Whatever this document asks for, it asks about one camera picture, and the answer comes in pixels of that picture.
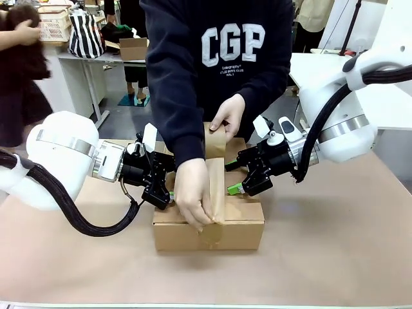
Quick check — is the grey work table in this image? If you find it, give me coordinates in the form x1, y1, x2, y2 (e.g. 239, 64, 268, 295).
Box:
57, 51, 149, 129

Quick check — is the person's left hand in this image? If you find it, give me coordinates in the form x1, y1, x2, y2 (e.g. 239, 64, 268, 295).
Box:
209, 93, 247, 144

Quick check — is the brown cardboard shipping box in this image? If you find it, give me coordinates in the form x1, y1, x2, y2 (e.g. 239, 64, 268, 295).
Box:
151, 137, 267, 252

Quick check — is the teal floor mat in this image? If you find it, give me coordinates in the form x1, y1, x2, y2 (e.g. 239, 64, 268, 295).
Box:
117, 93, 151, 107

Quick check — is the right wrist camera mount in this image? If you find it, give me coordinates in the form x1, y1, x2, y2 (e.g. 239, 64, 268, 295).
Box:
253, 115, 285, 146

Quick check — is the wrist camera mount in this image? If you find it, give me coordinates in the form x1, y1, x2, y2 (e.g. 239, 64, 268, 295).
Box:
253, 115, 285, 146
126, 124, 158, 158

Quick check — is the black green clothing pile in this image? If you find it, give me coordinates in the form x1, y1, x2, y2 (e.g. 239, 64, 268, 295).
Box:
101, 23, 136, 41

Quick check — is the black right arm cable sleeve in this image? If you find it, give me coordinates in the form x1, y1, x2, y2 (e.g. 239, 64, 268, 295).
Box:
294, 64, 412, 184

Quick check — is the bystander in beige coat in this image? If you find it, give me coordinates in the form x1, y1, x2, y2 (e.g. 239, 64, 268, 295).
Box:
294, 0, 335, 33

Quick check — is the black arm cable sleeve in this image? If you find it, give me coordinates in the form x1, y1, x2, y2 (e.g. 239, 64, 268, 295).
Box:
0, 151, 145, 238
294, 64, 412, 184

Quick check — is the small open cardboard box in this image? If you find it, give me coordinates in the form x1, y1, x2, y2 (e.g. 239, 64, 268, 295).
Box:
118, 37, 149, 61

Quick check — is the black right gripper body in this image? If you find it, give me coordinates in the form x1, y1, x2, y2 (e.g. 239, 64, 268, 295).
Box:
254, 140, 295, 178

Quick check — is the bystander in dark dress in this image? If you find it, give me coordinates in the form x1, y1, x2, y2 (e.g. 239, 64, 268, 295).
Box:
0, 5, 54, 149

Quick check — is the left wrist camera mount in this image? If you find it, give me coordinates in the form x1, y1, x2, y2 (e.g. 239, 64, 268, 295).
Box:
126, 124, 158, 158

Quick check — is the beige plastic crate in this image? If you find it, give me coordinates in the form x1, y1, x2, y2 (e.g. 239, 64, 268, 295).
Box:
37, 8, 71, 42

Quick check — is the person's black CGP sweatshirt torso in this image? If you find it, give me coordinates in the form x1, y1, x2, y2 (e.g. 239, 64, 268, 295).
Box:
140, 0, 294, 174

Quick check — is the person's right hand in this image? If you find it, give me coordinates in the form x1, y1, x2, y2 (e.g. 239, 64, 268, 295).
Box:
175, 157, 216, 233

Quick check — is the black white striped bag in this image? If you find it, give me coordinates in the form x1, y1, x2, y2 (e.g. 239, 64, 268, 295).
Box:
68, 8, 106, 59

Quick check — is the person's left forearm black sleeve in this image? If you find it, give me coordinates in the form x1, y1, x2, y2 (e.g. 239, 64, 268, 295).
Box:
239, 64, 290, 110

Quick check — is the black left arm cable sleeve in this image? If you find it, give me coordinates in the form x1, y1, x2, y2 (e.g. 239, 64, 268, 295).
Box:
0, 151, 145, 238

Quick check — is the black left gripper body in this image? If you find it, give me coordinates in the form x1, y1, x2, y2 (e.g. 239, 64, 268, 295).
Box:
122, 151, 162, 189

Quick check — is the person's right forearm black sleeve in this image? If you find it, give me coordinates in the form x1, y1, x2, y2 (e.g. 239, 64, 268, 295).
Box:
153, 106, 207, 174

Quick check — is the bystander in black skirt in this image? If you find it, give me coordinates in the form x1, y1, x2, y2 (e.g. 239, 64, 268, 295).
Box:
104, 0, 152, 101

